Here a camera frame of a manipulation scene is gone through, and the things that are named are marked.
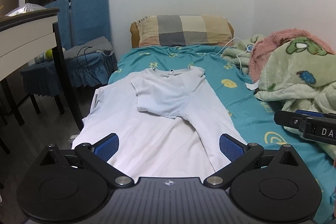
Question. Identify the green fleece blanket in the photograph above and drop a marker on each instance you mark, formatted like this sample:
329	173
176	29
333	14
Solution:
299	74

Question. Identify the white desk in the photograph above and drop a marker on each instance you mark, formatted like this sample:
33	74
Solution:
24	37

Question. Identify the plaid pillow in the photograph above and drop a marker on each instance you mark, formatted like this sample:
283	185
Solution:
181	30

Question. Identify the blue covered chair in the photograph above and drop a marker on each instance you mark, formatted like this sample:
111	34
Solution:
79	21

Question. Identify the silver plastic bag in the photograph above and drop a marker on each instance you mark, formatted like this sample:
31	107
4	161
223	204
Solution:
27	7

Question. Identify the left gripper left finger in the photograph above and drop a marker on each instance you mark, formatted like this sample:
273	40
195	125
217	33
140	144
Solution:
96	157

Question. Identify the plush toy on chair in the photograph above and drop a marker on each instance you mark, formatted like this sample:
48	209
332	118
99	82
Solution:
46	56

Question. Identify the teal patterned bed sheet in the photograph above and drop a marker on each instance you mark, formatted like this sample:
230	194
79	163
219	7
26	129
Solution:
252	118

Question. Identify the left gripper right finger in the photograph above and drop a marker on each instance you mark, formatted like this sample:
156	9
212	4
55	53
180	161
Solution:
242	157

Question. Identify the grey cloth on chair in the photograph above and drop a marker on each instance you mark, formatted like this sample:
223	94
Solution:
98	45

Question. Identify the white t-shirt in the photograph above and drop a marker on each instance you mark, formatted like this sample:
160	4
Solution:
168	124

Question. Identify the pink fleece blanket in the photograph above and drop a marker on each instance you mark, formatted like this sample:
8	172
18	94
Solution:
263	48

